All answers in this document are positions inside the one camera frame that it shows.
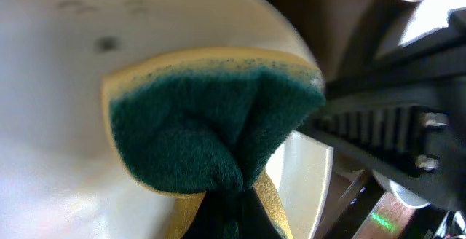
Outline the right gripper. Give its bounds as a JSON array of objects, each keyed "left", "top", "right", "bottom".
[{"left": 300, "top": 0, "right": 465, "bottom": 211}]

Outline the green yellow sponge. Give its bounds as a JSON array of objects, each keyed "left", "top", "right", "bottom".
[{"left": 101, "top": 47, "right": 325, "bottom": 238}]

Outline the dark brown serving tray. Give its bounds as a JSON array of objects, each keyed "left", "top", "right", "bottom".
[{"left": 267, "top": 0, "right": 465, "bottom": 238}]

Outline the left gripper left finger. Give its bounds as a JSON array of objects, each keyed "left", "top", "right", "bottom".
[{"left": 182, "top": 192, "right": 229, "bottom": 239}]

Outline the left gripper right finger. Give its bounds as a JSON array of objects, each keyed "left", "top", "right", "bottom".
[{"left": 238, "top": 188, "right": 282, "bottom": 239}]

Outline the white plate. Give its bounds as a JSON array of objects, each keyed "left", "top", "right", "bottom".
[
  {"left": 1, "top": 0, "right": 313, "bottom": 238},
  {"left": 372, "top": 171, "right": 431, "bottom": 209}
]

